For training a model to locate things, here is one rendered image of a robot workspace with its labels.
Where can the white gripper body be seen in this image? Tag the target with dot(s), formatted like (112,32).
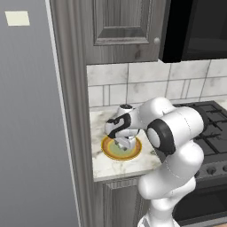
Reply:
(127,141)

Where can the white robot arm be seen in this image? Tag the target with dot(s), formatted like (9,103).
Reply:
(174,165)

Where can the yellow rimmed green plate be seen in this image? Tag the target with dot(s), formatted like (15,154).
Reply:
(134,151)

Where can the grey wooden base cupboard door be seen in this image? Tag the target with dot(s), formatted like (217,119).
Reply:
(122,204)

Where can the tall grey wooden cabinet panel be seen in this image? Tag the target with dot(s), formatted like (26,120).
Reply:
(75,103)

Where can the black hob knob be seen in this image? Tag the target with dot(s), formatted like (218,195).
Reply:
(225,168)
(197,173)
(211,170)

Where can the black hob with grates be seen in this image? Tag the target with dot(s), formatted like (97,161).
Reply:
(215,133)

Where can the grey fridge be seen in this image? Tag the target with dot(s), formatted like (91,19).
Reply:
(29,124)

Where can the black oven door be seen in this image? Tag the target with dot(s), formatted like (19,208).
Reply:
(204,207)

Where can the round grey cupboard knob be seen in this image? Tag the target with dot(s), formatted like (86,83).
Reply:
(157,41)

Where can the black microwave oven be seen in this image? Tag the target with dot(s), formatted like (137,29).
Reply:
(201,26)

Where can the pale yellow fridge note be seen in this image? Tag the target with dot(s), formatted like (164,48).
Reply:
(17,18)

